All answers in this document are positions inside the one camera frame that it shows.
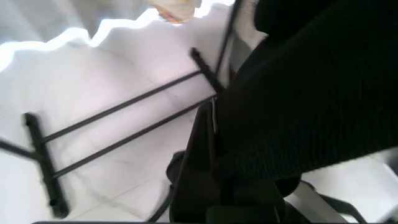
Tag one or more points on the white curtain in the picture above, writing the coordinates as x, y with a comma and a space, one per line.
46, 15

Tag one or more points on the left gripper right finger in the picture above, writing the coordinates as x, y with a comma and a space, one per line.
258, 196

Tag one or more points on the cream printed garment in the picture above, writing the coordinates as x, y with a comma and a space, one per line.
175, 11

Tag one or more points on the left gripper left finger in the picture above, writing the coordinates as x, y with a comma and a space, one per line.
192, 180

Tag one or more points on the black garment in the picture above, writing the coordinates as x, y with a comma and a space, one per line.
311, 93

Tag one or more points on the black clothes rack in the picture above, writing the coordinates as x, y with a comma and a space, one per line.
46, 161

